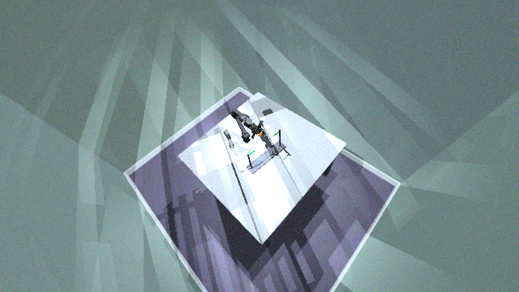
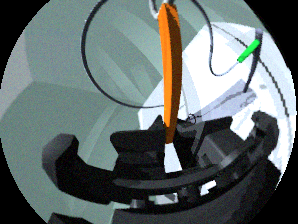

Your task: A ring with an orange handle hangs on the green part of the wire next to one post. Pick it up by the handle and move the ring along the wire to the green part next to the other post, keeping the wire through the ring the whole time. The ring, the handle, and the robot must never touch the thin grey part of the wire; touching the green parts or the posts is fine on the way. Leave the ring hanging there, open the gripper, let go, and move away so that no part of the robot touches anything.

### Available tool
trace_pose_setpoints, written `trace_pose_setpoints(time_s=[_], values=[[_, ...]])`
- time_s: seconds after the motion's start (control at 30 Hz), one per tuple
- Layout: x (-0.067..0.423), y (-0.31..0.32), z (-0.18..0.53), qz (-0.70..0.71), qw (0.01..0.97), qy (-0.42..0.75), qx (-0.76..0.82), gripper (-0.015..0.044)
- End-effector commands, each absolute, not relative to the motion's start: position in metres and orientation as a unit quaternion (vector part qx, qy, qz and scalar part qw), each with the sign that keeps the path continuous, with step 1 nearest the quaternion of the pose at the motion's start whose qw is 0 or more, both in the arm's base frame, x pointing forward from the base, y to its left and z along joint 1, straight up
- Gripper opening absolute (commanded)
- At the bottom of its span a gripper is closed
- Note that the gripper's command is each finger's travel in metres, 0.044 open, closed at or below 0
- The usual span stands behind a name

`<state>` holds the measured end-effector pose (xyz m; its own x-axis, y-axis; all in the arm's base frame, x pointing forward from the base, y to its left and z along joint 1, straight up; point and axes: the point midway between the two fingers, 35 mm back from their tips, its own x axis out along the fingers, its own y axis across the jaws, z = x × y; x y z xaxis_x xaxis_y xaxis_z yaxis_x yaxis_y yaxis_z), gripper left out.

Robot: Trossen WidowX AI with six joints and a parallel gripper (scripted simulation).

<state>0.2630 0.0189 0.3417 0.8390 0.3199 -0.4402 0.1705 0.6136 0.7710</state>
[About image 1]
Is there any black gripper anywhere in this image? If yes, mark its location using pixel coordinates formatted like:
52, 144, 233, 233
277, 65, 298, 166
251, 120, 266, 139

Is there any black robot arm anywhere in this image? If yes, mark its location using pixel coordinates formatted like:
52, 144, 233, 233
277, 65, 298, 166
230, 108, 257, 143

